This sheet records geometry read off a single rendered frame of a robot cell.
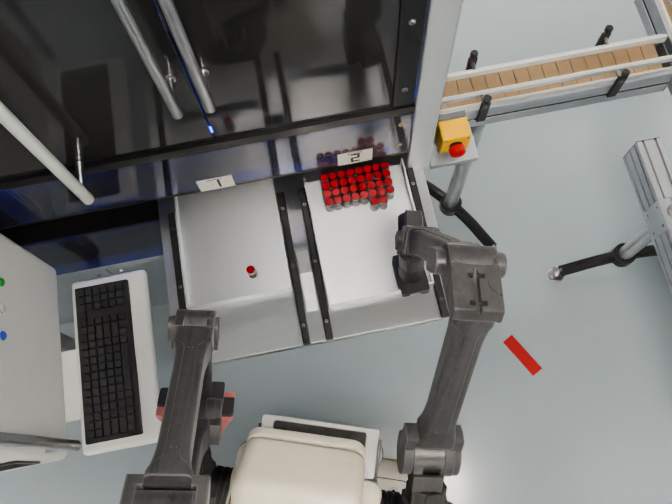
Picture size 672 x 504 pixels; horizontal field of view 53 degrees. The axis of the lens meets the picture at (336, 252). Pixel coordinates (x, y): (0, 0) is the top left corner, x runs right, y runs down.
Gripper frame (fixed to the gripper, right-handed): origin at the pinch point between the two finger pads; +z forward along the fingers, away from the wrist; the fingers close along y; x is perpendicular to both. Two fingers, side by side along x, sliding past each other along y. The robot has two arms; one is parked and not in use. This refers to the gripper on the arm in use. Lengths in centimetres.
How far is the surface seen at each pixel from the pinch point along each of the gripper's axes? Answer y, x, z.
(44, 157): 17, 65, -53
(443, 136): 30.0, -15.2, -16.8
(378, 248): 13.3, 4.8, 1.3
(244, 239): 22.6, 37.6, -0.3
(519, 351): 7, -45, 92
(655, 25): 59, -83, -8
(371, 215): 22.2, 4.6, -0.3
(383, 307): -1.5, 6.9, 4.2
